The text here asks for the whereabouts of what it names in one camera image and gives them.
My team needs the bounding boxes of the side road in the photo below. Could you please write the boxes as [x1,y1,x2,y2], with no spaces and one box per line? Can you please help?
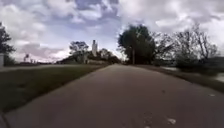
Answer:
[0,63,101,74]

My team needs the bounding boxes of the grass strip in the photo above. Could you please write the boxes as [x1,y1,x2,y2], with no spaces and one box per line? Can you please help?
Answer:
[0,64,109,114]

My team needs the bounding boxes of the grass bank by water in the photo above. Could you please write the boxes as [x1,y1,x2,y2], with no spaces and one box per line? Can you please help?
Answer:
[131,63,224,94]

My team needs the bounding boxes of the pale tower building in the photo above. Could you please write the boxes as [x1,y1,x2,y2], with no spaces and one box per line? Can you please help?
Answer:
[91,39,99,58]

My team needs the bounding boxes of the trees around tower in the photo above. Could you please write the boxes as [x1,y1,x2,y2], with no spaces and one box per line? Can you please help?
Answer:
[56,40,122,65]

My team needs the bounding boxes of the grey paved path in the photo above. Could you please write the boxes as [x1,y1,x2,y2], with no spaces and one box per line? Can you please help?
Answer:
[0,63,224,128]

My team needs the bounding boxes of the river water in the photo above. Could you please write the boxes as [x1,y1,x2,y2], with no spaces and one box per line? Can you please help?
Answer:
[161,65,224,84]

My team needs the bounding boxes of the bare trees by water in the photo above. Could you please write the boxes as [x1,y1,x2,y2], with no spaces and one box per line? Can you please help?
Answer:
[153,22,221,71]

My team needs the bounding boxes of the large dark tree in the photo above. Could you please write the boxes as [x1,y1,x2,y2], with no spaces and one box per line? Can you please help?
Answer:
[117,23,157,66]

